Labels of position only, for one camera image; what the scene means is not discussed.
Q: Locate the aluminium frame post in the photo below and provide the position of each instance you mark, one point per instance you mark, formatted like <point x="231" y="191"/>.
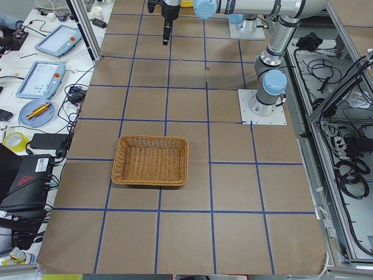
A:
<point x="79" y="12"/>

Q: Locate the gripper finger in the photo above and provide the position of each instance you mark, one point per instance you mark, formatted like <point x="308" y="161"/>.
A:
<point x="167" y="30"/>

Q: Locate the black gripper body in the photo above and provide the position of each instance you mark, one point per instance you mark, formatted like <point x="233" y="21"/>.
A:
<point x="169" y="12"/>

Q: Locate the brown wicker basket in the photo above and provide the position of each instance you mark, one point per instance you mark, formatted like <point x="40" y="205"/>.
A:
<point x="141" y="160"/>

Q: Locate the brass cylinder tool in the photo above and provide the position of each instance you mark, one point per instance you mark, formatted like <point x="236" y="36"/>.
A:
<point x="38" y="111"/>

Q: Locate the black power brick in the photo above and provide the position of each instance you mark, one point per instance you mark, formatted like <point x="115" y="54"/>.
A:
<point x="48" y="141"/>

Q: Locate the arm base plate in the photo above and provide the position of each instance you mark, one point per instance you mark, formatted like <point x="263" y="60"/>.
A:
<point x="255" y="113"/>
<point x="247" y="30"/>

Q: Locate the blue plate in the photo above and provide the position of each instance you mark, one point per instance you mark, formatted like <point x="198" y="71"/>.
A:
<point x="36" y="121"/>

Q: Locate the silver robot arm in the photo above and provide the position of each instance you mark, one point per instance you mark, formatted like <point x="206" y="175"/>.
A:
<point x="272" y="82"/>

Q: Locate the lower teach pendant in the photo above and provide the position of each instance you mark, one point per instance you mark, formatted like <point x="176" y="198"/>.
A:
<point x="42" y="80"/>

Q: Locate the teach pendant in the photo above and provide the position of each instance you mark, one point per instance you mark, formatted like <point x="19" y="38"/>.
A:
<point x="59" y="41"/>
<point x="42" y="80"/>

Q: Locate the white paper cup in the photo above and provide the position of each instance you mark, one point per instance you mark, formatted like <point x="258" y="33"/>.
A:
<point x="98" y="12"/>

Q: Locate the yellow tape roll on desk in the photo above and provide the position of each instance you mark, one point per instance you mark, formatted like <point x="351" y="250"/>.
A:
<point x="16" y="142"/>

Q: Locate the black laptop computer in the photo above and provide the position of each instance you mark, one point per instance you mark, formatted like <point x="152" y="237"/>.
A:
<point x="25" y="183"/>

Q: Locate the upper teach pendant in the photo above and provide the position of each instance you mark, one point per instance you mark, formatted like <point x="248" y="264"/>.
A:
<point x="59" y="41"/>

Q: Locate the black cloth bundle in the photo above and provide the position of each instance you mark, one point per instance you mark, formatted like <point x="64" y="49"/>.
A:
<point x="309" y="42"/>

